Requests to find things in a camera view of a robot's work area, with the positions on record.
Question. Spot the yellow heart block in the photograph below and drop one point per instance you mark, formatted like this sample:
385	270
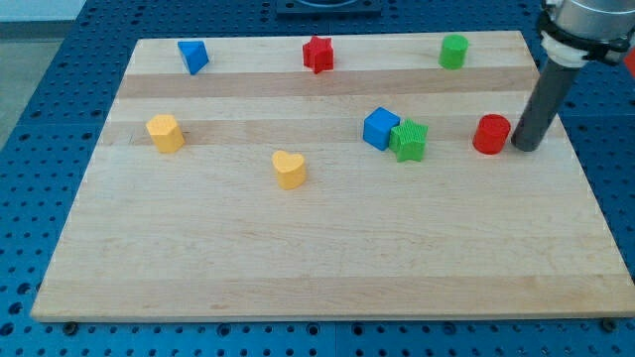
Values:
291	171

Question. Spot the wooden board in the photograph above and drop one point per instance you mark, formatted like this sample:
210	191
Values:
206	233

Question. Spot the blue cube block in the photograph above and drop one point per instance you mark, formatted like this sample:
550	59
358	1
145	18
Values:
377	128

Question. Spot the green star block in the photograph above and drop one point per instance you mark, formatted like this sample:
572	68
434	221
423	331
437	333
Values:
408	141

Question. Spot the red star block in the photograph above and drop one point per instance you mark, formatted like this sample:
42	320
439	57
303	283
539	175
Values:
318	54

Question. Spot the yellow hexagon block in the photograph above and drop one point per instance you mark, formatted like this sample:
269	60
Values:
165	133

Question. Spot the blue triangle block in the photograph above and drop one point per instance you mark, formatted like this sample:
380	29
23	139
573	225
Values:
194	55

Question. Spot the red cylinder block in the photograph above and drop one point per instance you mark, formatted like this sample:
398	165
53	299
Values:
491	134

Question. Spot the green cylinder block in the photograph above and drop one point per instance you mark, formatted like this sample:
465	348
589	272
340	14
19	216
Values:
453	51

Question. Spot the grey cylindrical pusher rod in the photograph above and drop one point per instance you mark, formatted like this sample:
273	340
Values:
549	93

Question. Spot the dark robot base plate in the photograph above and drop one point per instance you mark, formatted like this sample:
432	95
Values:
328	7

